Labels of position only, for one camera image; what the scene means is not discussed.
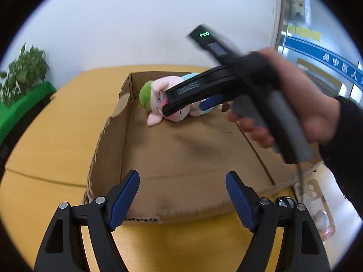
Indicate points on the row of yellow sticky notes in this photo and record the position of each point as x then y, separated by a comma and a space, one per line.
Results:
303, 31

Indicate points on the large cardboard box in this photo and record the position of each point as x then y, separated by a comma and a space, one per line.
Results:
184, 161

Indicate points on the green cloth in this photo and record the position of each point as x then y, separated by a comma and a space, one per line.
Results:
22, 104

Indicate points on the clear white phone case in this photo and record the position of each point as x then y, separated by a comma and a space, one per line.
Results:
310, 191

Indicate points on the pink pig plush toy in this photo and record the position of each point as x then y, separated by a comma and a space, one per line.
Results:
154, 96

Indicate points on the green potted plant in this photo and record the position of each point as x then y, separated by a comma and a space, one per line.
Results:
25, 73

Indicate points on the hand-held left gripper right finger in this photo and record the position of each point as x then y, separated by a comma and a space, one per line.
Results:
241, 204

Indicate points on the blue banner sign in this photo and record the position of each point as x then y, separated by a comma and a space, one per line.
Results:
320, 53

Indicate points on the wall poster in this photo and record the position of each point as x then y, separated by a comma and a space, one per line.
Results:
300, 4

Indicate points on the person's right hand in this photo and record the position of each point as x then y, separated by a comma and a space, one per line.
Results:
306, 102

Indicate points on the person's right forearm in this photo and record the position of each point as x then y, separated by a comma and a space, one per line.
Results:
346, 147

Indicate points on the black sunglasses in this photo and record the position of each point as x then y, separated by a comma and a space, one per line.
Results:
283, 201

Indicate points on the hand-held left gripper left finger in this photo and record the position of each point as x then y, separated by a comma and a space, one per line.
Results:
124, 201

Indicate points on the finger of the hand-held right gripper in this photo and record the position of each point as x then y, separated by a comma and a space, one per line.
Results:
211, 104

